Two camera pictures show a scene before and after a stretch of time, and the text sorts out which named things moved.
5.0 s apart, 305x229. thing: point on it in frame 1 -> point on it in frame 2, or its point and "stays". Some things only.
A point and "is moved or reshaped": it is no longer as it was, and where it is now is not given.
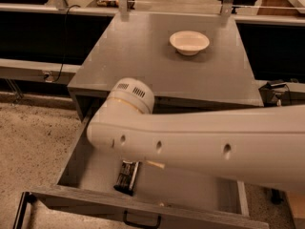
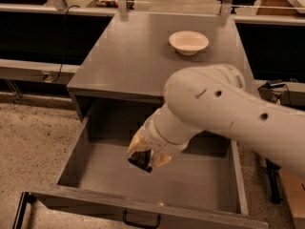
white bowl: [189, 42] stays
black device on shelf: [275, 93] stays
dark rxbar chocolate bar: [126, 179] is moved or reshaped
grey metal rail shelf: [42, 71] stays
